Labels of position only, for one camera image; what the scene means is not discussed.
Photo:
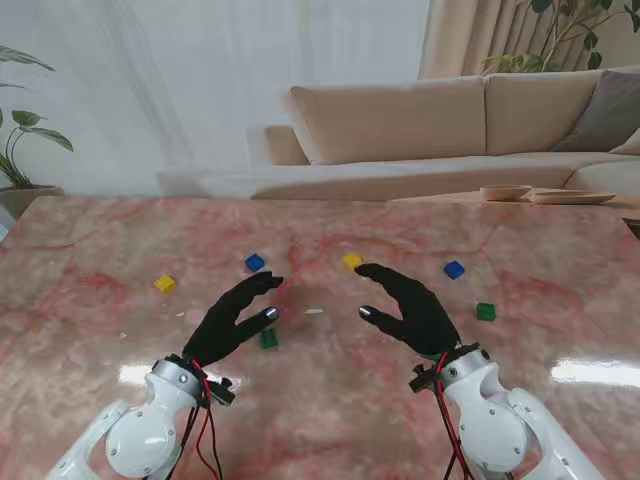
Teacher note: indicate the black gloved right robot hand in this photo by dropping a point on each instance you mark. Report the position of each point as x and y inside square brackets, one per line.
[425, 320]

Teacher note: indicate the beige plant pot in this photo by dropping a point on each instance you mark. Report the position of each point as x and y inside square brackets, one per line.
[30, 200]

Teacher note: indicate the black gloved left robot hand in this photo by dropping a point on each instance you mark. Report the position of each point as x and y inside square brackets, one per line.
[220, 325]

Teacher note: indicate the beige fabric sofa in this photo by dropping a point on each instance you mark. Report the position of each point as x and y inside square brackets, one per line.
[400, 125]

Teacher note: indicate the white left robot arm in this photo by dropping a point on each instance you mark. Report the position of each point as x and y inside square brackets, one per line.
[145, 435]

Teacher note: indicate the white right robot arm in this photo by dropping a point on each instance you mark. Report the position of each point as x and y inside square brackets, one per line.
[495, 430]

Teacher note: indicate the broad-leaf green houseplant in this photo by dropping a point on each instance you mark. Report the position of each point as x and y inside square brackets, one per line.
[50, 136]

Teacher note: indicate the tall branching green houseplant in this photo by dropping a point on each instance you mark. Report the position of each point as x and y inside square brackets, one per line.
[520, 61]

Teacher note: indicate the oval wooden tray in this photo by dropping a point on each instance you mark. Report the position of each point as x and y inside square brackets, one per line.
[572, 197]

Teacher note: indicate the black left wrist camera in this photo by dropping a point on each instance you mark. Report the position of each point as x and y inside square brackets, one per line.
[222, 392]

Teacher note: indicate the round wooden bowl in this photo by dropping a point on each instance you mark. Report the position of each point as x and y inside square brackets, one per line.
[506, 192]

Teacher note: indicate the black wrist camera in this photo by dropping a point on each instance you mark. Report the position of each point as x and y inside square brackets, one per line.
[222, 392]
[424, 380]

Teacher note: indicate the yellow toy brick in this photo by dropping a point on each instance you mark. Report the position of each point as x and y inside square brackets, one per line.
[165, 283]
[351, 259]

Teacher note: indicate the beige drape curtain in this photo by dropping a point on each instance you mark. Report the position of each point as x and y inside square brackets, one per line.
[465, 35]

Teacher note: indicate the blue toy brick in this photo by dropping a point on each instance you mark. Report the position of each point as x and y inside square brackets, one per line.
[255, 262]
[454, 269]

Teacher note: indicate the white sheer curtain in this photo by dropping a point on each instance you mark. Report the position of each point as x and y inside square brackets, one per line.
[200, 75]

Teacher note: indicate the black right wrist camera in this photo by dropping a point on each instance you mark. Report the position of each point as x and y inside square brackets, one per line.
[424, 380]

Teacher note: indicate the grey sofa cushion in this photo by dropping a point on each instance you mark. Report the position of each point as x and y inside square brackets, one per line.
[605, 110]

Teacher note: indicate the cream throw pillow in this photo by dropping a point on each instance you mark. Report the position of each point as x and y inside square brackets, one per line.
[629, 149]

